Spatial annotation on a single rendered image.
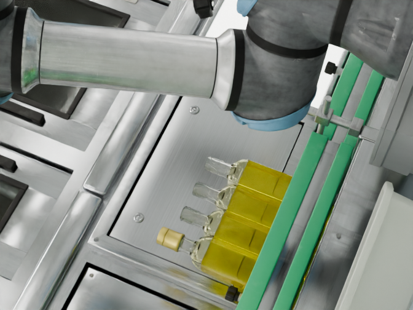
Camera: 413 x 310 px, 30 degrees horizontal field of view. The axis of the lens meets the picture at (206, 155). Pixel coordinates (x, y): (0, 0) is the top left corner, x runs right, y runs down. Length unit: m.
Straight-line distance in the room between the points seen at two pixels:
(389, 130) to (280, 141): 0.79
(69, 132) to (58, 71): 0.73
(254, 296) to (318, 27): 0.48
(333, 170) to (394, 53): 0.44
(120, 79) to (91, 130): 0.72
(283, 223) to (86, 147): 0.59
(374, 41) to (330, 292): 0.46
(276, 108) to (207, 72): 0.11
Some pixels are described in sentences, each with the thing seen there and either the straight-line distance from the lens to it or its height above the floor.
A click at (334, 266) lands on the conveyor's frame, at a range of 1.28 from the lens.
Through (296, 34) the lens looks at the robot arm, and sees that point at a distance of 1.01.
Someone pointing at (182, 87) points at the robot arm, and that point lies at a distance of 1.06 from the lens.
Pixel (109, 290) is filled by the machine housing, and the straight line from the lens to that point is 1.60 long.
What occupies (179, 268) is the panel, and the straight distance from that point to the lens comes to 1.55.
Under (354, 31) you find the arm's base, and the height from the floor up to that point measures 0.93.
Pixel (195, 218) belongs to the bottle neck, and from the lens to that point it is 1.45.
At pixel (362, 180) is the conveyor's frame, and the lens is 1.35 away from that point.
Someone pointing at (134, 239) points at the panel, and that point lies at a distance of 1.59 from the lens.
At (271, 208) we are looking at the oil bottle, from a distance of 1.45.
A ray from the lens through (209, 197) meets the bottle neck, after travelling 1.47.
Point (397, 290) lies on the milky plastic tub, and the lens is 0.93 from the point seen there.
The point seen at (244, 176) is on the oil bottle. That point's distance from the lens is 1.47.
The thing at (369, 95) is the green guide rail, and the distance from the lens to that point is 1.57.
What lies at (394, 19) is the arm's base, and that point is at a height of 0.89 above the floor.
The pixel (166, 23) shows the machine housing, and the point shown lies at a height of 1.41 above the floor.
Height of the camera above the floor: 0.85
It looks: 11 degrees up
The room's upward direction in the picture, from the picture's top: 69 degrees counter-clockwise
